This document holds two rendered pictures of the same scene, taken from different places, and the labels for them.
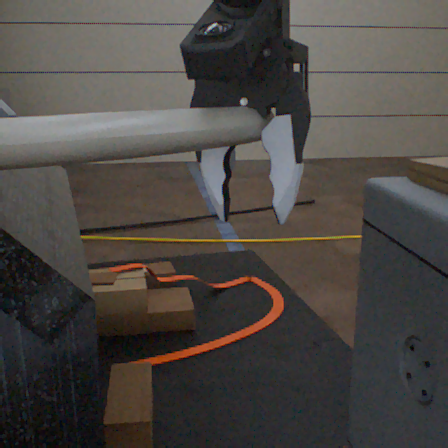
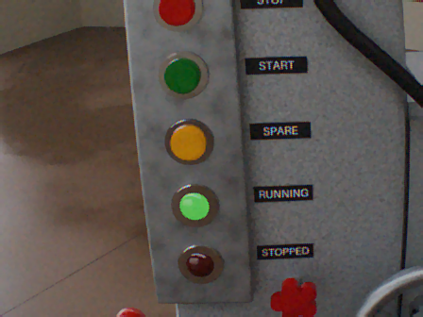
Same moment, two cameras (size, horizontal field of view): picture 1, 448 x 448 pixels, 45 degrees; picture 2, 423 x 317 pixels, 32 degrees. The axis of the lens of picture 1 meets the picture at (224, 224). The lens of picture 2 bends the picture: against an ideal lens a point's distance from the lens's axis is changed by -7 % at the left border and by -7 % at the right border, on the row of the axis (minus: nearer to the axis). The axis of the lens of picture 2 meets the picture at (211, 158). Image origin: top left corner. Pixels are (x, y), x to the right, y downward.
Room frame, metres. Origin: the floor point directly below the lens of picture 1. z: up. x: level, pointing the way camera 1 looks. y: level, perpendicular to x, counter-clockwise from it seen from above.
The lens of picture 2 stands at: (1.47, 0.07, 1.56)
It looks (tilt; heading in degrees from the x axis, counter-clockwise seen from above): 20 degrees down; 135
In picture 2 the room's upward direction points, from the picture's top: 5 degrees counter-clockwise
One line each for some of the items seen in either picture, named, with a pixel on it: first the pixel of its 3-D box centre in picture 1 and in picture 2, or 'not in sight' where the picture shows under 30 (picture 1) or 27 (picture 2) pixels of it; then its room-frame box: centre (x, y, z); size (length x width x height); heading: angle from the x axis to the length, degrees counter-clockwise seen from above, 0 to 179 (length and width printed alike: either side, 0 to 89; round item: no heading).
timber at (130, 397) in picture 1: (130, 408); not in sight; (1.34, 0.27, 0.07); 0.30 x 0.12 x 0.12; 7
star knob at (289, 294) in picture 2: not in sight; (294, 292); (1.13, 0.50, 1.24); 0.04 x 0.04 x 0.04; 38
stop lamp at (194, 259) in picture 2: not in sight; (200, 263); (1.07, 0.45, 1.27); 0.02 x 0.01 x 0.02; 38
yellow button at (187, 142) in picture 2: not in sight; (188, 142); (1.07, 0.45, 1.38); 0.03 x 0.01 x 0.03; 38
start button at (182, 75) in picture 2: not in sight; (182, 75); (1.07, 0.45, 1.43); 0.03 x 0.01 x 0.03; 38
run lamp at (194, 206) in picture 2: not in sight; (194, 205); (1.07, 0.45, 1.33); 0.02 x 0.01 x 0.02; 38
